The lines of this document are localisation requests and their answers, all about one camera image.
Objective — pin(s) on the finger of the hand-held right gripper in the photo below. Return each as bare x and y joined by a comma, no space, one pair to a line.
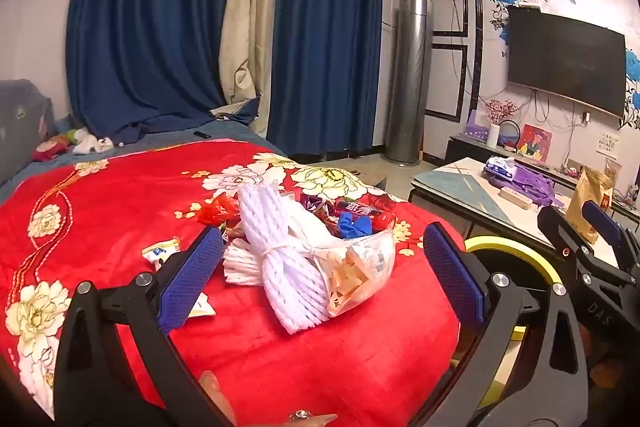
555,227
600,217

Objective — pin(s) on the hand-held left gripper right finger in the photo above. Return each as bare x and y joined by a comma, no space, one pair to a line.
452,277

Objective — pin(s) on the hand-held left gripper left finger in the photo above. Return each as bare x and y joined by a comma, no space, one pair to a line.
192,277

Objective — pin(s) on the yellow rimmed trash bin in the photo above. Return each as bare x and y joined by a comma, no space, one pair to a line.
500,247

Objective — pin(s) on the red plastic bag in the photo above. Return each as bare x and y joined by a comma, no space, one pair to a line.
220,211

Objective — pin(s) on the white foam net bundle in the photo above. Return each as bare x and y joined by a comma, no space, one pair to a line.
280,267

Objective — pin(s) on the clear plastic bag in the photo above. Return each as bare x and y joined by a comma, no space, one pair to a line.
360,267

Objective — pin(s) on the red snack tube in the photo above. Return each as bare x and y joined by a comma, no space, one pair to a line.
370,209

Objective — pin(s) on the person's left hand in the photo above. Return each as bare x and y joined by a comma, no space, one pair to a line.
216,389

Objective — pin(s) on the brown paper bag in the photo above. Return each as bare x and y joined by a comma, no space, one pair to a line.
590,197

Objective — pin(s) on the small white wrapper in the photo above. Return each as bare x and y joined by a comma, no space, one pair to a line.
202,306
162,251

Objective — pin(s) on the purple bag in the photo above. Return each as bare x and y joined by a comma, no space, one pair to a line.
535,187

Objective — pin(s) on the white power strip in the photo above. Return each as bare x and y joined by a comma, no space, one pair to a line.
517,198

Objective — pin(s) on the blue white tissue pack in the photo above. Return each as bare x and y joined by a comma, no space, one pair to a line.
499,167

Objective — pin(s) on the colourful picture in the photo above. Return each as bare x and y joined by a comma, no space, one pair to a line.
535,141

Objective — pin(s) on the blue white coffee table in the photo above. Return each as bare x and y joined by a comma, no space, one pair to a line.
450,187

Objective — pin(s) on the round table ornament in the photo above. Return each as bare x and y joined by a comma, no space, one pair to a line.
510,134

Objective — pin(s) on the red floral blanket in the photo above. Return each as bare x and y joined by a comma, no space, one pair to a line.
100,232

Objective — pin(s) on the white vase with red flowers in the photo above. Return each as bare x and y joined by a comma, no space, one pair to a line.
494,134

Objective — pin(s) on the dark television stand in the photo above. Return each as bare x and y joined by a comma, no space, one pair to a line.
460,148

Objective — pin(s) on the purple box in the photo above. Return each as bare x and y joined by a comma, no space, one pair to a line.
476,129

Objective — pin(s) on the blue sofa cover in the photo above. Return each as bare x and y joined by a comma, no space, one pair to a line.
165,146

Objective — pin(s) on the black remote control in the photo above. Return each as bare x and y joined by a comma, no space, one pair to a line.
202,135

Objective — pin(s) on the purple candy wrapper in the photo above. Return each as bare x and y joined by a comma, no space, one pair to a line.
315,203

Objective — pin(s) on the black curved television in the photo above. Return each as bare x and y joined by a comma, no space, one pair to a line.
565,57

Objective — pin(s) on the white plush toy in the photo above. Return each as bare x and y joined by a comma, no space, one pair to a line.
90,142

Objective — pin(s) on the blue white cloth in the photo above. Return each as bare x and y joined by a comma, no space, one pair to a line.
235,112

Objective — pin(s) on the red plush toy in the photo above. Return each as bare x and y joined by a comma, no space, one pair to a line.
49,149

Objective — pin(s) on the silver standing air conditioner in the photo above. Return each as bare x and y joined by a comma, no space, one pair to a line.
407,82

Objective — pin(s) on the blue curtain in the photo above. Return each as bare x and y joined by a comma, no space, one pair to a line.
150,32
325,47

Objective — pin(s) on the beige curtain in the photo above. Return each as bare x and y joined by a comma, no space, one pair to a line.
250,32

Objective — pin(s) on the white wall notice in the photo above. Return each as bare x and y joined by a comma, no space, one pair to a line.
608,142

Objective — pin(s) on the white wall socket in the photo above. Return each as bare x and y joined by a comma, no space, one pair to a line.
585,117

